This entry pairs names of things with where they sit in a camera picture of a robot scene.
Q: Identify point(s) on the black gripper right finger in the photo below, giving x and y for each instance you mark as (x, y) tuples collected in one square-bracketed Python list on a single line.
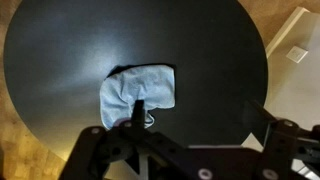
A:
[(258, 116)]

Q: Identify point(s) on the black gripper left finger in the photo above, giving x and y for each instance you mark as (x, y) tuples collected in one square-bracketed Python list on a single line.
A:
[(138, 115)]

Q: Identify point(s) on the blue towel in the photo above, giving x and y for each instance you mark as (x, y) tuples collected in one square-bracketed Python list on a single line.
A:
[(133, 86)]

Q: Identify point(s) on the round black table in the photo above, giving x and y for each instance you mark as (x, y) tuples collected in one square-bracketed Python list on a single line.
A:
[(50, 66)]

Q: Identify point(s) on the white wall plate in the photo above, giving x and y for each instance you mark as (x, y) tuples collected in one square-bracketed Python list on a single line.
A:
[(297, 54)]

